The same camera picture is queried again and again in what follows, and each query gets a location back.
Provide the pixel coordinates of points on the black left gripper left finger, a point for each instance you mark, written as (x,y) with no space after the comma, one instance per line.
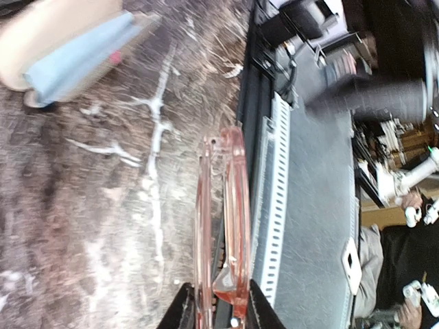
(181,312)

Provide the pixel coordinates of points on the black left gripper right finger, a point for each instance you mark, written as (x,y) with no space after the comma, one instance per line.
(260,314)

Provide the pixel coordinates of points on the pink translucent sunglasses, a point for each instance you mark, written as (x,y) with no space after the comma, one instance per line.
(221,241)

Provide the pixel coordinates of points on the light blue cloth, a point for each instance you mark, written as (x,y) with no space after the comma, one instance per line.
(69,70)

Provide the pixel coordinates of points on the white slotted cable duct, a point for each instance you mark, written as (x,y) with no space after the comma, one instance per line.
(269,198)

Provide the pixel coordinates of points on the black front table rail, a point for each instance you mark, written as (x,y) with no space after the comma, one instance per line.
(256,86)

